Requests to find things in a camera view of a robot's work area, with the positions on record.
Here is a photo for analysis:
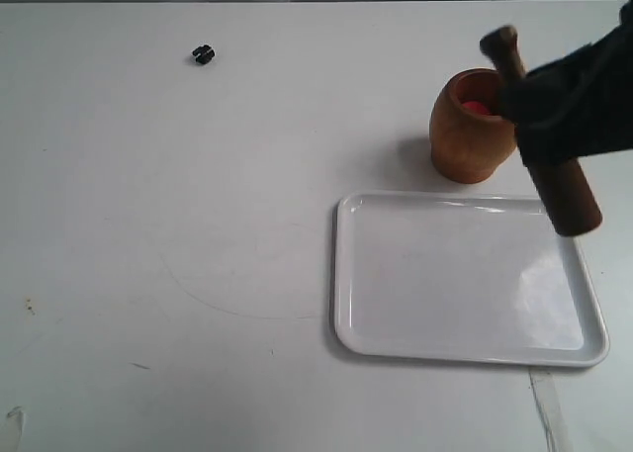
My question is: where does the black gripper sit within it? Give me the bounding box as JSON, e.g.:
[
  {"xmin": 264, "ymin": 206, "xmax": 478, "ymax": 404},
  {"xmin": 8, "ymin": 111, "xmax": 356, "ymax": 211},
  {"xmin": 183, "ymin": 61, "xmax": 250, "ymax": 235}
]
[{"xmin": 500, "ymin": 2, "xmax": 632, "ymax": 165}]

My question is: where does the brown wooden pestle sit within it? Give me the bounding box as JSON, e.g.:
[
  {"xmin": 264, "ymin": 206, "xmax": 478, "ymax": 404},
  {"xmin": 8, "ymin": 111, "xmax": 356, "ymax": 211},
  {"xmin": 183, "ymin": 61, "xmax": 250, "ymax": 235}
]
[{"xmin": 480, "ymin": 25, "xmax": 602, "ymax": 237}]

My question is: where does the red object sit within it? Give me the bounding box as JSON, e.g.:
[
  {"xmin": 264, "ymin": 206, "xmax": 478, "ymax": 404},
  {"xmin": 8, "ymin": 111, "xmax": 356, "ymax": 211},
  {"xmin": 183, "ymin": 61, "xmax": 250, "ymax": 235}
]
[{"xmin": 462, "ymin": 101, "xmax": 494, "ymax": 116}]

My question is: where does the wooden mortar cup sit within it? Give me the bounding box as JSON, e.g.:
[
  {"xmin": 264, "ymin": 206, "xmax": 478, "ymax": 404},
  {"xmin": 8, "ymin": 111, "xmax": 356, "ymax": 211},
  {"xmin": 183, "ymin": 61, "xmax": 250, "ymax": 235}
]
[{"xmin": 429, "ymin": 68, "xmax": 516, "ymax": 184}]

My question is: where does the white plastic tray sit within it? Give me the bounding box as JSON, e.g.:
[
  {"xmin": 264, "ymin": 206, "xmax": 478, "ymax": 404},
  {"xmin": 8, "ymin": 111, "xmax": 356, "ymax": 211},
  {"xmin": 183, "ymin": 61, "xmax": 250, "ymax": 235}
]
[{"xmin": 332, "ymin": 191, "xmax": 609, "ymax": 369}]

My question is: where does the small black plastic clip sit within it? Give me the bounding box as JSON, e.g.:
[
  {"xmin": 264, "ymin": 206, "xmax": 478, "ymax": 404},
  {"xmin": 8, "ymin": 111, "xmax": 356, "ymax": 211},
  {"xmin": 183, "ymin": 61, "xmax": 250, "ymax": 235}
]
[{"xmin": 192, "ymin": 45, "xmax": 216, "ymax": 65}]

